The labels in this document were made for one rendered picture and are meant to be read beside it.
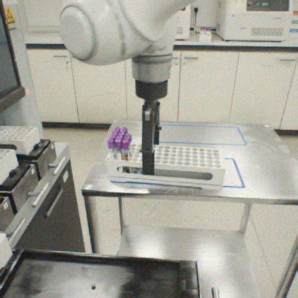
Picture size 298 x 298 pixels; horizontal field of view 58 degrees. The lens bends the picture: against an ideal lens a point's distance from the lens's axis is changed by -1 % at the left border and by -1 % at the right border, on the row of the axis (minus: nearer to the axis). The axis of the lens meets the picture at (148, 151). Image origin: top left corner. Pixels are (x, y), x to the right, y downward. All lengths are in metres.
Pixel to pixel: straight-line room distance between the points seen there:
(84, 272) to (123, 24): 0.42
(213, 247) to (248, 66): 1.84
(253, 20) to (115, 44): 2.31
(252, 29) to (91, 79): 1.51
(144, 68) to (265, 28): 2.18
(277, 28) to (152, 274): 2.46
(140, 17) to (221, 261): 1.04
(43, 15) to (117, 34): 3.10
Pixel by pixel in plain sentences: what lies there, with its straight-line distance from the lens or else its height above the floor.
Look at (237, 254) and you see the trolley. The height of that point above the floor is 0.28.
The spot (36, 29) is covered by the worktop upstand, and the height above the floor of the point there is 0.93.
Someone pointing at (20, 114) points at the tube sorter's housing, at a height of 0.90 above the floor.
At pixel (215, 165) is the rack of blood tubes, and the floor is 0.88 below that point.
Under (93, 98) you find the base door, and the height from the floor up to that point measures 0.36.
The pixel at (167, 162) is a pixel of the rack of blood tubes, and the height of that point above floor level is 0.88.
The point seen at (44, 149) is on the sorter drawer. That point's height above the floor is 0.81.
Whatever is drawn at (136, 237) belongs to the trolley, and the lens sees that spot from 1.31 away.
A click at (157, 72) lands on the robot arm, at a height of 1.10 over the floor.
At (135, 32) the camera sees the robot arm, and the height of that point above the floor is 1.20.
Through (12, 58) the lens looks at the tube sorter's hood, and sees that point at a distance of 0.94.
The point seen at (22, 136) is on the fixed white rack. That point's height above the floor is 0.86.
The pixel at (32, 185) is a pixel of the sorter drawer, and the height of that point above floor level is 0.76.
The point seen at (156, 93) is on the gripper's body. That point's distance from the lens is 0.61.
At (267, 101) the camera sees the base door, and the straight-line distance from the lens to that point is 2.88.
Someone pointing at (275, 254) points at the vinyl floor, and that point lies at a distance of 1.75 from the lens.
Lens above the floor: 1.24
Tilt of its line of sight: 30 degrees down
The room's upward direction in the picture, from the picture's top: straight up
